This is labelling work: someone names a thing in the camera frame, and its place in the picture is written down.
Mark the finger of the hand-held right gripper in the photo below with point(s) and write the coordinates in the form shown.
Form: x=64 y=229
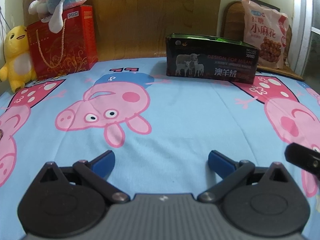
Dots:
x=305 y=158

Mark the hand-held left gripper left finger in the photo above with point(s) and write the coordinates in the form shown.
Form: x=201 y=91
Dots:
x=103 y=160

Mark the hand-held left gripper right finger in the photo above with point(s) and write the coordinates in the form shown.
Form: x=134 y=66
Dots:
x=220 y=161

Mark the black cardboard box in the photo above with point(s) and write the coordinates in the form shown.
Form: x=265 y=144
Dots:
x=212 y=60

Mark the printed cartoon bedsheet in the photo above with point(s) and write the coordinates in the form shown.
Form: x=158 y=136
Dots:
x=175 y=120

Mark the red gift bag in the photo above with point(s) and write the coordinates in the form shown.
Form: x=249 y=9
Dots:
x=65 y=45

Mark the large pink snack bag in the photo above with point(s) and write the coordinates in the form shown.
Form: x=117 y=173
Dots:
x=265 y=30

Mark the yellow plush duck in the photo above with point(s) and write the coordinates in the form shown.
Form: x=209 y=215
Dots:
x=17 y=55

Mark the frosted glass door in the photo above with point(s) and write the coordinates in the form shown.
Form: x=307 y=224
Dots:
x=310 y=17

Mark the wooden board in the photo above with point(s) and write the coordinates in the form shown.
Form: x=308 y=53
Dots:
x=140 y=17

